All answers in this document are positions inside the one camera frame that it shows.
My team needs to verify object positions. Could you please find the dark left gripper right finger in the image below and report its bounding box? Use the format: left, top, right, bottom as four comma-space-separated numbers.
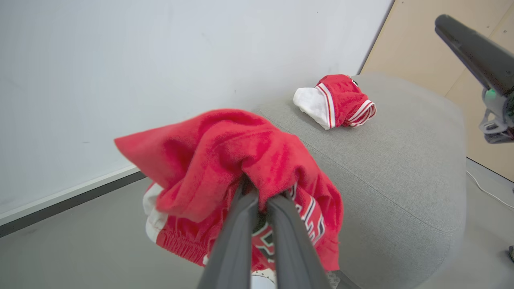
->
266, 194, 332, 289

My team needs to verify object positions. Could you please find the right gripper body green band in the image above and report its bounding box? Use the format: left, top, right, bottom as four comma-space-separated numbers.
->
479, 88, 514, 144

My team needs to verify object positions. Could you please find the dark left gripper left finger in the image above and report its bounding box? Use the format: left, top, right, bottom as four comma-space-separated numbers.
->
196, 188, 260, 289

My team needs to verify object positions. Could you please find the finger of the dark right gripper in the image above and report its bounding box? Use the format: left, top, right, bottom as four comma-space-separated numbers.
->
434, 14, 514, 96

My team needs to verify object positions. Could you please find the red garment with black lettering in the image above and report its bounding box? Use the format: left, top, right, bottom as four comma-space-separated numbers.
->
142, 161, 345, 274

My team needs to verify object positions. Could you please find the plain red shirt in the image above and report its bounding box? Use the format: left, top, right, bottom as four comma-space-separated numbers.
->
114, 108, 322, 224

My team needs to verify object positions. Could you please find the red jersey with white trim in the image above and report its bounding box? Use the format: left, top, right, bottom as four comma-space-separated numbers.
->
293, 74, 377, 130

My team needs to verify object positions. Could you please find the grey fabric sofa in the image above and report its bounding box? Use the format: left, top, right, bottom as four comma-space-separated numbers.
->
252, 72, 469, 289

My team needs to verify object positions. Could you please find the thin white floor cable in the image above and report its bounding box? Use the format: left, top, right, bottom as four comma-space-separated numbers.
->
466, 170, 514, 210

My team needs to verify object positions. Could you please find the white wall baseboard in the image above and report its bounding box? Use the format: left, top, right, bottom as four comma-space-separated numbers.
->
0, 165, 147, 238

